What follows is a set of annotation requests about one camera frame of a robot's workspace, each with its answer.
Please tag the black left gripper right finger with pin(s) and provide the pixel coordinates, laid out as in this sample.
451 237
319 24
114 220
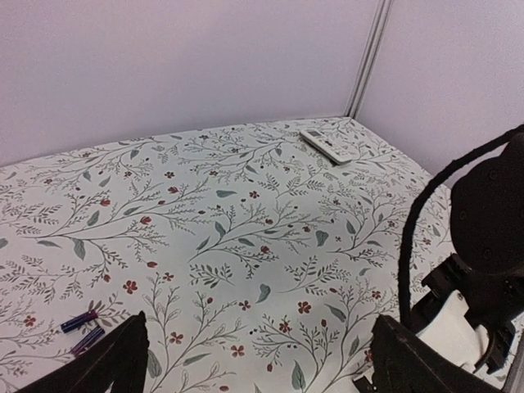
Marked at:
403 363

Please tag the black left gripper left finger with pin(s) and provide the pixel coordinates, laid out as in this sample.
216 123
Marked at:
117 363

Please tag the white air conditioner remote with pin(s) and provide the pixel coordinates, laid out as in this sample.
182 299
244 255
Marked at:
335 151

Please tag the black battery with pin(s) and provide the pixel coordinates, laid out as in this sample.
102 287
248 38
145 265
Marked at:
78 321

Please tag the floral patterned table mat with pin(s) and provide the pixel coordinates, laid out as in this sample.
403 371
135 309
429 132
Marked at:
260 264

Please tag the right aluminium frame post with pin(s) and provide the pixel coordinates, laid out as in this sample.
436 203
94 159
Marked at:
368 59

